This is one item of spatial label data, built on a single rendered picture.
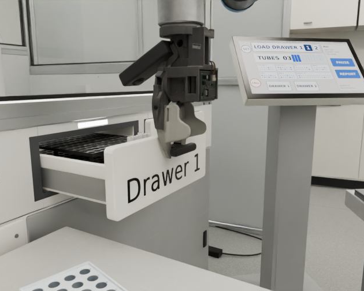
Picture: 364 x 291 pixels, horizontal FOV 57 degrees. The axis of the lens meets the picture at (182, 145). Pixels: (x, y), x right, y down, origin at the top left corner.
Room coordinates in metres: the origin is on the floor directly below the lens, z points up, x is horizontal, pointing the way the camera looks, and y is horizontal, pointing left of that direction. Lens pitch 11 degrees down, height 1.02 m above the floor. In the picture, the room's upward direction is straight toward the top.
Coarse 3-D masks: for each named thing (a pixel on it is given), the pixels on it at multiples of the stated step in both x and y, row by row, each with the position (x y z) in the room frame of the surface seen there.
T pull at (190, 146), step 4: (172, 144) 0.58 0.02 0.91; (176, 144) 0.58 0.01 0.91; (180, 144) 0.58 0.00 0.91; (184, 144) 0.58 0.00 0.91; (188, 144) 0.58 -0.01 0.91; (192, 144) 0.58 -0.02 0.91; (172, 148) 0.54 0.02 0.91; (176, 148) 0.54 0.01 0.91; (180, 148) 0.55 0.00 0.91; (184, 148) 0.56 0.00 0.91; (188, 148) 0.57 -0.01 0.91; (192, 148) 0.58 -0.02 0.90; (172, 152) 0.54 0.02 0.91; (176, 152) 0.54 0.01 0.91; (180, 152) 0.55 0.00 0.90; (184, 152) 0.56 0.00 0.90; (176, 156) 0.54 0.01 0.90
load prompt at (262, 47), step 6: (252, 42) 1.39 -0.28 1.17; (258, 42) 1.40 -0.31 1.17; (264, 42) 1.40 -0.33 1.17; (270, 42) 1.41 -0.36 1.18; (252, 48) 1.37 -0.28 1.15; (258, 48) 1.37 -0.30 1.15; (264, 48) 1.38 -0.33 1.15; (270, 48) 1.38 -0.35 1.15; (276, 48) 1.39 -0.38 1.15; (282, 48) 1.39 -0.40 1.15; (288, 48) 1.40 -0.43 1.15; (294, 48) 1.40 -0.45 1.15; (300, 48) 1.41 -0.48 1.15; (306, 48) 1.41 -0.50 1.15; (312, 48) 1.42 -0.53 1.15; (318, 48) 1.42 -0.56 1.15
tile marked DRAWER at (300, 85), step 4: (296, 84) 1.28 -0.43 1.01; (300, 84) 1.28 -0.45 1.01; (304, 84) 1.28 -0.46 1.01; (308, 84) 1.29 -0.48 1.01; (312, 84) 1.29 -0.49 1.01; (316, 84) 1.29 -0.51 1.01; (296, 88) 1.27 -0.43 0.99; (300, 88) 1.27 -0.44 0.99; (304, 88) 1.27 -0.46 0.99; (308, 88) 1.27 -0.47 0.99; (312, 88) 1.28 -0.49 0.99; (316, 88) 1.28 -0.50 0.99
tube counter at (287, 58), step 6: (282, 54) 1.37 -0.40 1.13; (288, 54) 1.38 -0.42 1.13; (294, 54) 1.38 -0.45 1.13; (300, 54) 1.39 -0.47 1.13; (306, 54) 1.39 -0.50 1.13; (312, 54) 1.39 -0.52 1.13; (318, 54) 1.40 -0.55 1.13; (288, 60) 1.36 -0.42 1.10; (294, 60) 1.36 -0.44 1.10; (300, 60) 1.36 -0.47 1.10; (306, 60) 1.37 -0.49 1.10; (312, 60) 1.37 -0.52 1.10; (318, 60) 1.38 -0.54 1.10; (324, 60) 1.38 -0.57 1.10
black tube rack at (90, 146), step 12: (48, 144) 0.64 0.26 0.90; (60, 144) 0.64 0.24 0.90; (72, 144) 0.64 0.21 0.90; (84, 144) 0.64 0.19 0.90; (96, 144) 0.64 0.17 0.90; (108, 144) 0.64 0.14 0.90; (60, 156) 0.66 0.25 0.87; (72, 156) 0.66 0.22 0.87; (84, 156) 0.66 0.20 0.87; (96, 156) 0.66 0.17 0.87
